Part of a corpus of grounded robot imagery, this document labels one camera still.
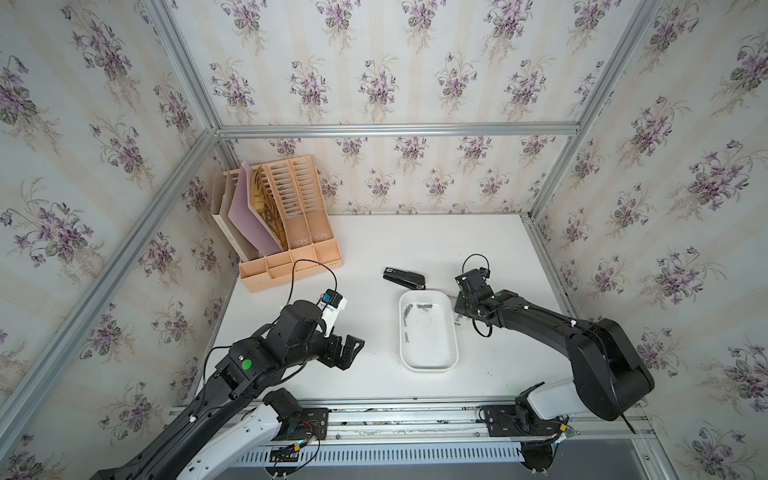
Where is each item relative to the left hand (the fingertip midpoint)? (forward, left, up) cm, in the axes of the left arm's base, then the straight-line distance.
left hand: (353, 340), depth 68 cm
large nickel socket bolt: (+18, -20, -18) cm, 32 cm away
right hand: (+18, -33, -16) cm, 40 cm away
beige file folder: (+41, +40, +10) cm, 58 cm away
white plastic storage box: (+9, -21, -20) cm, 30 cm away
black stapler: (+28, -15, -17) cm, 36 cm away
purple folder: (+33, +33, 0) cm, 47 cm away
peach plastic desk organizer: (+59, +29, -7) cm, 66 cm away
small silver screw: (+15, -31, -19) cm, 39 cm away
